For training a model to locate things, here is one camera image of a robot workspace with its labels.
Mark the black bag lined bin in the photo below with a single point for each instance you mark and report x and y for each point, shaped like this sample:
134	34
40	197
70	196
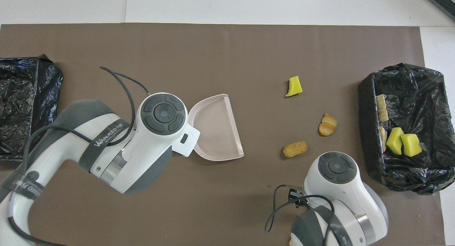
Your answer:
419	96
21	107

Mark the dark slatted device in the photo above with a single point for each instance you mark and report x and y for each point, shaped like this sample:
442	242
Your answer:
442	0

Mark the croissant piece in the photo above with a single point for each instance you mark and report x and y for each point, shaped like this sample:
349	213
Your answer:
328	125
383	136
382	107

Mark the yellow sponge piece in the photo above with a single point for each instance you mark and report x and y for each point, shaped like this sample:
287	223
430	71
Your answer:
410	145
394	141
294	87

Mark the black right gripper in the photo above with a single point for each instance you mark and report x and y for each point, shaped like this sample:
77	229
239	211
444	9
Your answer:
296	198

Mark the beige plastic dustpan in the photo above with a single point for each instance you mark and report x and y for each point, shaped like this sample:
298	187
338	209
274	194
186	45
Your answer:
217	132

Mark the brown bread roll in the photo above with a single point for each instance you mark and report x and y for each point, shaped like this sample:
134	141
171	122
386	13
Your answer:
295	149

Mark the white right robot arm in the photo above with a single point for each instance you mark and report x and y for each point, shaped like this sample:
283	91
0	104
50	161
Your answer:
337	189

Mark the brown table mat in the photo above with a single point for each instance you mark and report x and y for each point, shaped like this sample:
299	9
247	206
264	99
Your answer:
231	203

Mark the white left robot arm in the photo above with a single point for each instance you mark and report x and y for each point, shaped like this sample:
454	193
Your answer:
142	160

